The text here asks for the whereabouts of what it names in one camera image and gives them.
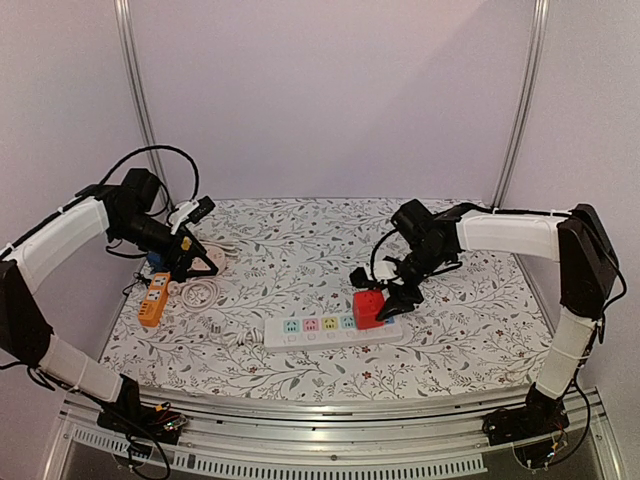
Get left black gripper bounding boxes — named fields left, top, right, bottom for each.
left=112, top=211, right=218, bottom=278

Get red cube socket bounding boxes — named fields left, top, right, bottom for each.
left=353, top=290, right=385, bottom=330

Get blue cube socket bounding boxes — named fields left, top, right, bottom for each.
left=146, top=252, right=163, bottom=272

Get white multicolour power strip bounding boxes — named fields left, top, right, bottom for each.
left=263, top=313, right=403, bottom=353

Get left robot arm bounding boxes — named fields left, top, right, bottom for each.
left=1, top=168, right=218, bottom=434

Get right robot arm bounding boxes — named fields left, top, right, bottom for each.
left=350, top=199, right=624, bottom=436

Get pink round power strip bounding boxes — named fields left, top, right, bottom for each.
left=192, top=244, right=227, bottom=274

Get orange power strip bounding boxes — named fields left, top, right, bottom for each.
left=138, top=273, right=171, bottom=328

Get floral table mat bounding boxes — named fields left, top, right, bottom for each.
left=101, top=199, right=551, bottom=403

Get white bundled cable with plug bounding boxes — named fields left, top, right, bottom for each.
left=197, top=238, right=242, bottom=256

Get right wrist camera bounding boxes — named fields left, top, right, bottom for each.
left=349, top=259, right=399, bottom=289

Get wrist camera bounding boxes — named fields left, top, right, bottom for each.
left=167, top=196, right=215, bottom=235
left=349, top=259, right=399, bottom=289

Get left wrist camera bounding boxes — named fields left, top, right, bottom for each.
left=167, top=196, right=215, bottom=235

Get front aluminium rail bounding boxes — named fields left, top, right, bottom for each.
left=42, top=384, right=626, bottom=480

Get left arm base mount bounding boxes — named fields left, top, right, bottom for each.
left=97, top=400, right=188, bottom=445

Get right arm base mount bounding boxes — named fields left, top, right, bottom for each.
left=482, top=402, right=569, bottom=470

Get left aluminium frame post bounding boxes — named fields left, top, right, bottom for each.
left=113, top=0, right=174, bottom=209

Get aluminium frame post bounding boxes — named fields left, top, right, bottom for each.
left=490, top=0, right=550, bottom=208
left=113, top=0, right=174, bottom=209

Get right aluminium frame post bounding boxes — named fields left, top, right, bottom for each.
left=490, top=0, right=550, bottom=208

